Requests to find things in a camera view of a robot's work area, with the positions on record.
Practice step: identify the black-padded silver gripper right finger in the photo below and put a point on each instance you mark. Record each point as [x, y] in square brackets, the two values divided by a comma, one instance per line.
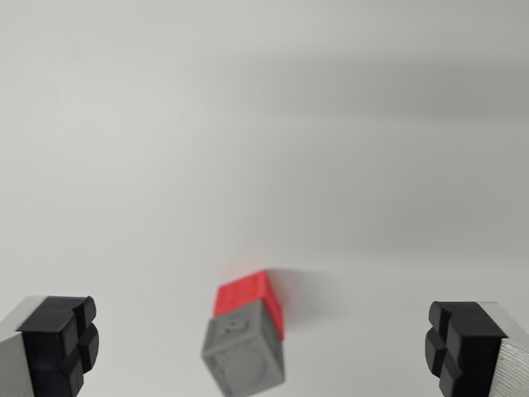
[471, 351]

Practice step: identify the black-padded silver gripper left finger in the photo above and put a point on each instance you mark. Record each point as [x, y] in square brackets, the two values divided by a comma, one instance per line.
[49, 351]

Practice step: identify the grey embossed soft toy cube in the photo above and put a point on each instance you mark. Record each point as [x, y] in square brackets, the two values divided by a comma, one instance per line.
[244, 351]

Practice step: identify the red embossed soft toy cube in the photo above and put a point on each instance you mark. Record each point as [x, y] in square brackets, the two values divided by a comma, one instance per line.
[252, 291]

